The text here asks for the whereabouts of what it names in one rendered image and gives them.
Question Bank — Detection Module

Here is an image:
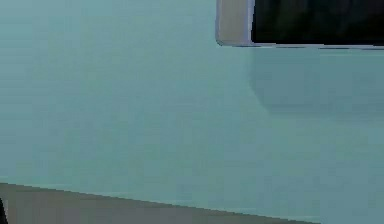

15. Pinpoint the white framed dark window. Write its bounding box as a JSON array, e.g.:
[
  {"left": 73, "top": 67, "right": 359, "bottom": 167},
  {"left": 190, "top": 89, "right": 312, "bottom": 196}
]
[{"left": 215, "top": 0, "right": 384, "bottom": 50}]

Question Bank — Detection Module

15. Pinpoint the black object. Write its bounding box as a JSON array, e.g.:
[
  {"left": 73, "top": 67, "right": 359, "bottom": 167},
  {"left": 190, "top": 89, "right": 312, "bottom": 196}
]
[{"left": 0, "top": 197, "right": 9, "bottom": 224}]

